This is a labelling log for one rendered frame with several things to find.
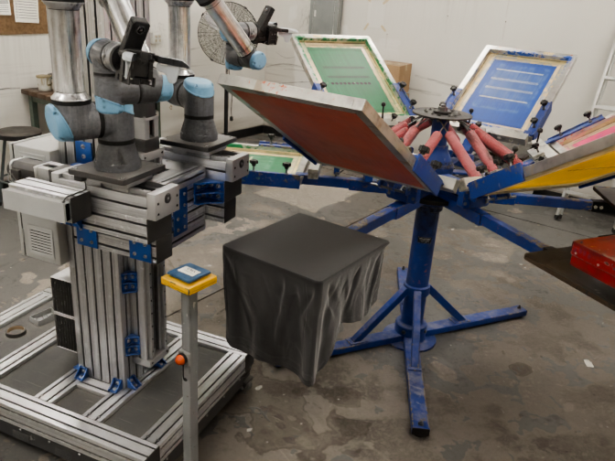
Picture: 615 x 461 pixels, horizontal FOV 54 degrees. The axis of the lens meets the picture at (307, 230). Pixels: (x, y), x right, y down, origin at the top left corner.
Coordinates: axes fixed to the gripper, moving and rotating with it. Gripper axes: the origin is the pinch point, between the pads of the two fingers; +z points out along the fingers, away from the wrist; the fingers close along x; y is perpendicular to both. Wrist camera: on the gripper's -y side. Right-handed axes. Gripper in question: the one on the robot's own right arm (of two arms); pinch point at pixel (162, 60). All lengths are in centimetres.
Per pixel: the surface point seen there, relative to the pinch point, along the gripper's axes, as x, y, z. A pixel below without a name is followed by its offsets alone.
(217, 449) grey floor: -66, 160, -41
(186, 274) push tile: -29, 67, -24
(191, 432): -39, 130, -23
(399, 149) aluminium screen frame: -92, 19, 1
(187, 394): -36, 115, -25
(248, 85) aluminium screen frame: -53, 7, -36
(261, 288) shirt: -61, 76, -23
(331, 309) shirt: -77, 78, -2
